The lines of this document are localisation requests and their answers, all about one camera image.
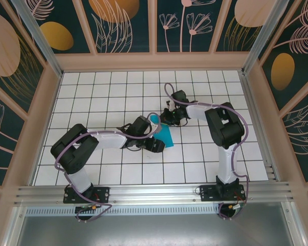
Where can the blue paper sheet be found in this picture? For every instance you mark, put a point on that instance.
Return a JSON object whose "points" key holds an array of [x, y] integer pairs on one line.
{"points": [[166, 138]]}

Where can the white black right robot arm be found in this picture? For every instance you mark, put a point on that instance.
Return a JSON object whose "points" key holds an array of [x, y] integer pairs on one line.
{"points": [[226, 128]]}

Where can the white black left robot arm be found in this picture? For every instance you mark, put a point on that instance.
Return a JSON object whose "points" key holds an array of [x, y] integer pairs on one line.
{"points": [[74, 151]]}

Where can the grey metal sheet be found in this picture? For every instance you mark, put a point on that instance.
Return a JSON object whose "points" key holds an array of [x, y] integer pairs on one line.
{"points": [[154, 230]]}

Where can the small yellow connector plug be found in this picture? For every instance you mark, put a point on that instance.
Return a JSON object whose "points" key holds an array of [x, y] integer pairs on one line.
{"points": [[94, 207], [231, 206]]}

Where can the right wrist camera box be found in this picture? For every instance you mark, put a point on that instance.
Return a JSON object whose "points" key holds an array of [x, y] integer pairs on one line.
{"points": [[171, 105]]}

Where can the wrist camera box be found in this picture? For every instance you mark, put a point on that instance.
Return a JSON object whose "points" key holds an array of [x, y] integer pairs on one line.
{"points": [[171, 105], [157, 127]]}

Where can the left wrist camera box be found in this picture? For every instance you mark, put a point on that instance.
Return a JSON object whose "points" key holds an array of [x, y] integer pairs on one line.
{"points": [[157, 127]]}

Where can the long aluminium mounting rail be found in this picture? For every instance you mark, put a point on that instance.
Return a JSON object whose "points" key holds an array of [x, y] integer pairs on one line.
{"points": [[154, 191]]}

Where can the wall panel with pink flowers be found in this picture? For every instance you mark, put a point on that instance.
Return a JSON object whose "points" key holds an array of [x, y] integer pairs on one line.
{"points": [[184, 25]]}

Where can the aluminium table side rail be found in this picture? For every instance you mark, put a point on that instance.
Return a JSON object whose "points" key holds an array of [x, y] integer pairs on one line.
{"points": [[252, 102]]}

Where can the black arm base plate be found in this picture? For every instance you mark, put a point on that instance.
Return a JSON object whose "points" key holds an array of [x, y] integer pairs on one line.
{"points": [[208, 193], [102, 194]]}

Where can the wall panel orange circle leaves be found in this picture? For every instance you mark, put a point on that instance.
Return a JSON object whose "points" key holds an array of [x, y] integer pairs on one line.
{"points": [[113, 25]]}

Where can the aluminium corner post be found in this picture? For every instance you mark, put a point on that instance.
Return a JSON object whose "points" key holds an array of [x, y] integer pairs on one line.
{"points": [[261, 38], [40, 38]]}

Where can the wall panel oval and feather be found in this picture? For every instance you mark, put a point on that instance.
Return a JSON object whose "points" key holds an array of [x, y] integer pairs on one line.
{"points": [[282, 71]]}

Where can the wall panel peach circle fronds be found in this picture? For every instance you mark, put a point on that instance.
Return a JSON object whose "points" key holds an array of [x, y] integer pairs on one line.
{"points": [[246, 12]]}

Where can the wall panel with orange oval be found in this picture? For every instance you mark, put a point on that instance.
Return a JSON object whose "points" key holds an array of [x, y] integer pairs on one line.
{"points": [[56, 36]]}

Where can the wall panel outlined leaves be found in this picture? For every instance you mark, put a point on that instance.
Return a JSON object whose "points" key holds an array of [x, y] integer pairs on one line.
{"points": [[303, 133]]}

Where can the wall panel single outlined flower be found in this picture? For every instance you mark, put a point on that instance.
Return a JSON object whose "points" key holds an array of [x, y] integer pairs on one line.
{"points": [[0, 123]]}

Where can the wall panel large peach disc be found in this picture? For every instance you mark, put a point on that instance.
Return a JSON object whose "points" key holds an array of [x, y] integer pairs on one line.
{"points": [[5, 51]]}

